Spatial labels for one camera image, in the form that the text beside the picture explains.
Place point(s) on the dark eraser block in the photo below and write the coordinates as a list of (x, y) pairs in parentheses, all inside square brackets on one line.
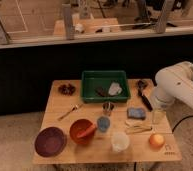
[(101, 92)]

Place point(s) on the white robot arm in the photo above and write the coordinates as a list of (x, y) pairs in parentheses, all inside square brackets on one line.
[(173, 82)]

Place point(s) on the red bowl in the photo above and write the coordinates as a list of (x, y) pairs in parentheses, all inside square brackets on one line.
[(81, 125)]

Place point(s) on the green plastic tray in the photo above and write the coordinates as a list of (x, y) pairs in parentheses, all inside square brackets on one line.
[(92, 79)]

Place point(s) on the crumpled grey cloth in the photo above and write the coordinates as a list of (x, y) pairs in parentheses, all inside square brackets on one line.
[(115, 89)]

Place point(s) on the metal fork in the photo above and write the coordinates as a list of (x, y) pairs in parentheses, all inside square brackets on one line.
[(76, 107)]

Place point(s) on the blue cup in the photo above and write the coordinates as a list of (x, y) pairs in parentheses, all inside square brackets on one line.
[(103, 123)]

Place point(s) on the blue sponge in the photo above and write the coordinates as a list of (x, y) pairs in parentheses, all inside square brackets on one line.
[(136, 113)]

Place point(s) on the orange carrot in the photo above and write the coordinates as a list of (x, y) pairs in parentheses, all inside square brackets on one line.
[(86, 132)]

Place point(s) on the wooden table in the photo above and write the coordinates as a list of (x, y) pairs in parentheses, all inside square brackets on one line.
[(100, 150)]

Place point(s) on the wooden clothespins pile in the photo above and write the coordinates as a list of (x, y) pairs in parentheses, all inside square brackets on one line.
[(132, 128)]

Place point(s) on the clear plastic cup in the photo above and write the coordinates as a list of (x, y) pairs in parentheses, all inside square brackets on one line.
[(120, 141)]

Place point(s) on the small glass jar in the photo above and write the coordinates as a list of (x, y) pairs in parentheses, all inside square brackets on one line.
[(158, 115)]

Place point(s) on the purple plate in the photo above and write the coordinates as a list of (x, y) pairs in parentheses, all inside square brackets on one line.
[(50, 142)]

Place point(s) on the orange fruit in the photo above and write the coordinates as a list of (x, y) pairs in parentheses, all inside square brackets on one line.
[(156, 140)]

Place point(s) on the black handled brush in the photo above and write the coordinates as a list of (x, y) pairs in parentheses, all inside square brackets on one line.
[(141, 85)]

